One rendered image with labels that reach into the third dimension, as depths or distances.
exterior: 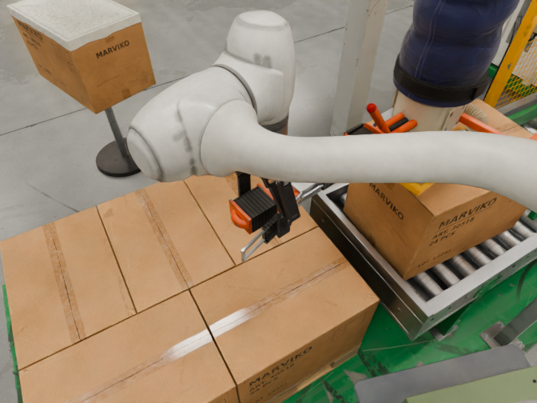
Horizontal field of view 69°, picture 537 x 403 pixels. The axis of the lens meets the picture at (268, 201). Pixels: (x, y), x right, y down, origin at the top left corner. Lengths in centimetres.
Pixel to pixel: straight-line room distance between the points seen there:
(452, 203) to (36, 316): 148
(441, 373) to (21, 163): 285
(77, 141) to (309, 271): 219
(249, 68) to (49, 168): 263
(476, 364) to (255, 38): 106
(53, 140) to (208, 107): 290
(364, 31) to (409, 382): 174
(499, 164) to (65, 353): 140
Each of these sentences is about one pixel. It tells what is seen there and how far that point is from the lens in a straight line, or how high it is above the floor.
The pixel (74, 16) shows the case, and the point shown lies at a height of 102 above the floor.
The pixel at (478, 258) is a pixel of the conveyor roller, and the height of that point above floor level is 54.
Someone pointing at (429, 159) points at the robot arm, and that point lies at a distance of 47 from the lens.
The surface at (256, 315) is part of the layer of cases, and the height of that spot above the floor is 54.
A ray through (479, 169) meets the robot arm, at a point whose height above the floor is 157.
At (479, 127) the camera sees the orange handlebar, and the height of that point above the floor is 122.
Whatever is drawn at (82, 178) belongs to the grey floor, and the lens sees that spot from 292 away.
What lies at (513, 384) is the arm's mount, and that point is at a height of 81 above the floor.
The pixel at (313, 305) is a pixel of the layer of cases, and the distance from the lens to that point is 149.
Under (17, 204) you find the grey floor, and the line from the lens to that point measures 295.
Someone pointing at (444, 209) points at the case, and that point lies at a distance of 132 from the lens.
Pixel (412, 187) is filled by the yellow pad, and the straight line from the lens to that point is 112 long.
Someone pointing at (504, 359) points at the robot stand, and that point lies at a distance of 136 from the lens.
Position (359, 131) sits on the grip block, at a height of 123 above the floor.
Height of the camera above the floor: 187
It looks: 48 degrees down
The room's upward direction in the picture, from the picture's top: straight up
